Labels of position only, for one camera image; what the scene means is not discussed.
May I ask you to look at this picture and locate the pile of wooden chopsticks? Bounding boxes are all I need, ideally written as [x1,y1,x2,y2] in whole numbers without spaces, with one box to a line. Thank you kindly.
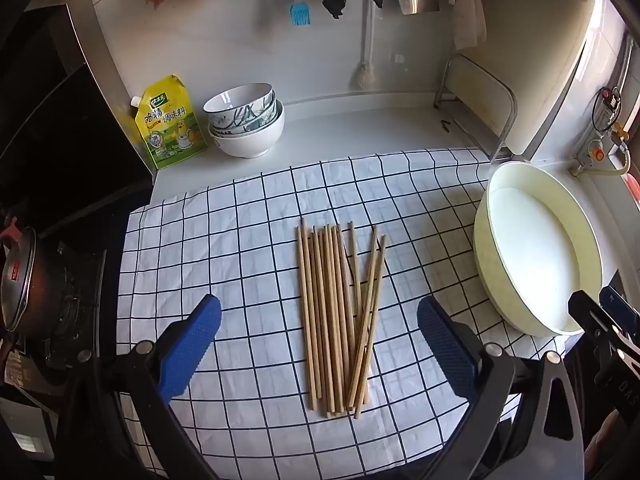
[296,220,388,420]

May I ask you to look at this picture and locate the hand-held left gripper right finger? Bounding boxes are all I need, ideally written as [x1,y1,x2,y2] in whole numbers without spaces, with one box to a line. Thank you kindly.
[416,296,586,480]

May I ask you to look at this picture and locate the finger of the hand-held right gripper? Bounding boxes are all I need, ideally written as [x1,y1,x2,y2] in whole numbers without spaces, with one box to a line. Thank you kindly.
[599,285,640,343]
[568,289,640,361]

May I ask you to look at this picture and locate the white hanging towel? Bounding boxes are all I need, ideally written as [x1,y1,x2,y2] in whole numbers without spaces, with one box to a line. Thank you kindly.
[448,0,488,52]

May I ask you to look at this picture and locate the yellow seasoning pouch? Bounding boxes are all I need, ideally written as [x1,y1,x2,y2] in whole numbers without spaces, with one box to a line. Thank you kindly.
[131,74,209,171]

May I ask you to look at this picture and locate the patterned ceramic bowl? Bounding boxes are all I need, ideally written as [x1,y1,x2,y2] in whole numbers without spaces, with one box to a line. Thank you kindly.
[202,82,275,117]
[206,91,277,133]

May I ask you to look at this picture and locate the person's right hand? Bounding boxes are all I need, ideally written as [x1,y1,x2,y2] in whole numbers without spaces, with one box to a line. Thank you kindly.
[585,409,622,480]

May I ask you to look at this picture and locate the white round basin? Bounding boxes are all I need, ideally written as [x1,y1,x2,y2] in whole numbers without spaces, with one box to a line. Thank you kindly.
[472,160,605,338]

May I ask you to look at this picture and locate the black cable loop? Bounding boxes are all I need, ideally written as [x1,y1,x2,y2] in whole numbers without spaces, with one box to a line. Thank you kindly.
[592,87,626,134]

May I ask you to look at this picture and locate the metal board rack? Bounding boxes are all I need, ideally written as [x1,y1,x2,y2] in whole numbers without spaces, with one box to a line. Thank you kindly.
[433,53,517,163]

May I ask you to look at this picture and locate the yellow gas hose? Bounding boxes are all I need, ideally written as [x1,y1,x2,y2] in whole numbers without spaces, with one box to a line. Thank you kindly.
[575,144,630,178]

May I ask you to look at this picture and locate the white long-handled dish brush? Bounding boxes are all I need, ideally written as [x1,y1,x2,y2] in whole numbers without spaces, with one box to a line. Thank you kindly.
[355,0,382,91]

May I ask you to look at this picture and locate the dark cooking pot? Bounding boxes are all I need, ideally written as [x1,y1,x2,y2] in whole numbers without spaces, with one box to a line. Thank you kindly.
[0,225,38,333]

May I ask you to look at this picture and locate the metal gas pipe with valves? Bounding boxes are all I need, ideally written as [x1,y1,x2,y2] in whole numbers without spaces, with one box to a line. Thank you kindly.
[570,85,640,177]

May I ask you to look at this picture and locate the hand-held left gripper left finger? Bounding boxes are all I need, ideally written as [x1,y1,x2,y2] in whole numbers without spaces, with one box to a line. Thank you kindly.
[55,294,222,480]

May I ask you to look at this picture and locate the white cutting board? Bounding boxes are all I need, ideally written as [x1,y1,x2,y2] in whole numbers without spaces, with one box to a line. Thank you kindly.
[445,0,597,157]

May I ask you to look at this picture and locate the black checked white cloth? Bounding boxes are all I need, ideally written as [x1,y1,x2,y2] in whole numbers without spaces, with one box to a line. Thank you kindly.
[116,147,568,480]

